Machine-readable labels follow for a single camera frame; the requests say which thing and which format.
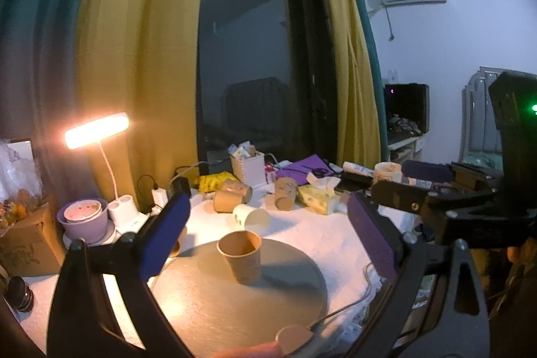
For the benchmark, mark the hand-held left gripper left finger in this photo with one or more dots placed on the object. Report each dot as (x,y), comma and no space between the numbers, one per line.
(165,232)

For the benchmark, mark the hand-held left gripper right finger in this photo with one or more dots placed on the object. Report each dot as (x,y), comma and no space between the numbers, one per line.
(373,240)

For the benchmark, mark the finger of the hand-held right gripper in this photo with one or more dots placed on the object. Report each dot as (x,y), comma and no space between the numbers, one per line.
(398,196)
(428,171)

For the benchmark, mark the plain brown paper cup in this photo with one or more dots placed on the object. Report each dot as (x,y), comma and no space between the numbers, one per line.
(242,259)
(226,202)

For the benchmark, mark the patterned brown paper cup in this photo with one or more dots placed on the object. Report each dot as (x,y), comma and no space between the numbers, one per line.
(237,187)
(286,192)

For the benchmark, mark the white paper cup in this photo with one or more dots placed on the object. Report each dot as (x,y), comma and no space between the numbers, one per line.
(251,218)

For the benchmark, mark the person's right hand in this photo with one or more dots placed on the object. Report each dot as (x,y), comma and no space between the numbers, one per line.
(515,254)

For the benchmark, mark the white power adapter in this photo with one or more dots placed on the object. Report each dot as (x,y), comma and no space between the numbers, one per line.
(160,198)

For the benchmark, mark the white cabinet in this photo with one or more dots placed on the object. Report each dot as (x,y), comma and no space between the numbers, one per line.
(405,146)

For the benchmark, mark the black pouch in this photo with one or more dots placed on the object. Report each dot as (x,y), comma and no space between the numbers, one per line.
(354,182)

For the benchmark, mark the black power adapter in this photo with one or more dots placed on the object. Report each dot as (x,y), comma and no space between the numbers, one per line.
(182,187)

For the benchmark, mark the grey chair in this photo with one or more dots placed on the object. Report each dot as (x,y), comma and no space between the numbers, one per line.
(478,119)

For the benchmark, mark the white tube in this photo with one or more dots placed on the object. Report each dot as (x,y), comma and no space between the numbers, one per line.
(356,168)

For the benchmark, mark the yellow cloth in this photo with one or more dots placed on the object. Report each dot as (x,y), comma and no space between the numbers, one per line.
(214,182)

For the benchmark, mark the black monitor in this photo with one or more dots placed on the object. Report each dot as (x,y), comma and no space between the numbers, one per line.
(409,104)

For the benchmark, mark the yellow tissue box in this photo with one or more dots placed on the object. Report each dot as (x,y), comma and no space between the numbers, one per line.
(319,196)

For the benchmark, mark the black scissors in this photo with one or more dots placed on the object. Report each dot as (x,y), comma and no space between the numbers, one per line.
(321,172)

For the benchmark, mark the purple bowl with lid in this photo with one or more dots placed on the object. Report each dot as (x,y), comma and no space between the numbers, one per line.
(82,217)

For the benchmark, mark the purple folder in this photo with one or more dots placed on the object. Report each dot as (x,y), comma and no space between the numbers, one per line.
(304,166)

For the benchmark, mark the white storage basket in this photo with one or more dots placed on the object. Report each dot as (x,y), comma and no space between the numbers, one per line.
(248,169)

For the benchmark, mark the grey round mat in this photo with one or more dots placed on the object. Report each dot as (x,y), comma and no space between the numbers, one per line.
(235,312)

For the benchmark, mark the yellow curtain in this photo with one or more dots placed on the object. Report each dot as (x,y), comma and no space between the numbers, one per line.
(142,60)
(352,81)

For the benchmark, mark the white desk lamp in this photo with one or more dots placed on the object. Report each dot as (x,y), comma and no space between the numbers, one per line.
(98,129)

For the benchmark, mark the small round disc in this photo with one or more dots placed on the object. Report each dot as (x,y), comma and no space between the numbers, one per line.
(293,338)

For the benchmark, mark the cardboard box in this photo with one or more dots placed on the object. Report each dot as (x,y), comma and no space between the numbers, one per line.
(29,244)

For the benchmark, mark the clear plastic bag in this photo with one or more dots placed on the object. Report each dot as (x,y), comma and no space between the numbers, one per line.
(19,194)

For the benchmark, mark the dark window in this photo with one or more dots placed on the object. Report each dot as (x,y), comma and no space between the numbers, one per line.
(251,60)

